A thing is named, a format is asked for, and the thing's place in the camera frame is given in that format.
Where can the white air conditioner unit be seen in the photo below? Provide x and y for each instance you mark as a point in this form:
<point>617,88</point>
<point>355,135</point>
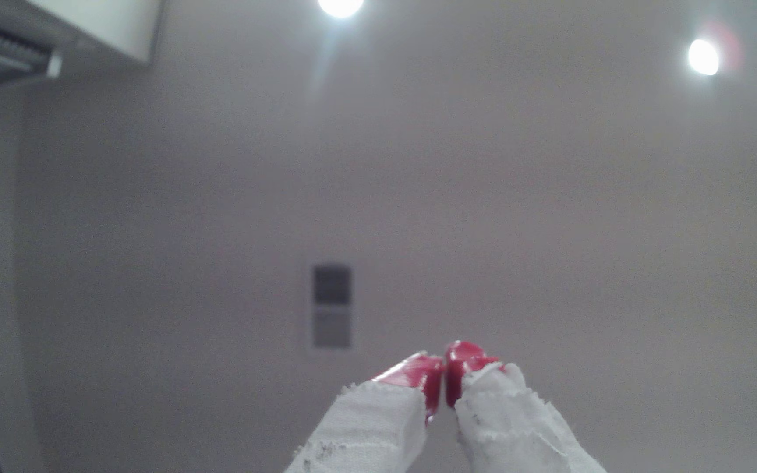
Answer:
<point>109,23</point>

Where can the round ceiling light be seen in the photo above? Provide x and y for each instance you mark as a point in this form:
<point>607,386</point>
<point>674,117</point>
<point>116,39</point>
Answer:
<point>340,5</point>
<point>704,57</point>

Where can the grey ceiling vent grille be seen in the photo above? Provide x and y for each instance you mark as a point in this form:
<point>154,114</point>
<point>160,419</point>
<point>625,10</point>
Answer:
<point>331,305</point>

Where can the grey curtain rail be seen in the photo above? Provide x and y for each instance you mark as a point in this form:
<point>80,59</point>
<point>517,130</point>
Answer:
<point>4,52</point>

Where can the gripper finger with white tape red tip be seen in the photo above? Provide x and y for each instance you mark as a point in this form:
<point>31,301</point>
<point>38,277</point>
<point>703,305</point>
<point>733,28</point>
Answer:
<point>510,427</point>
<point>372,427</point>

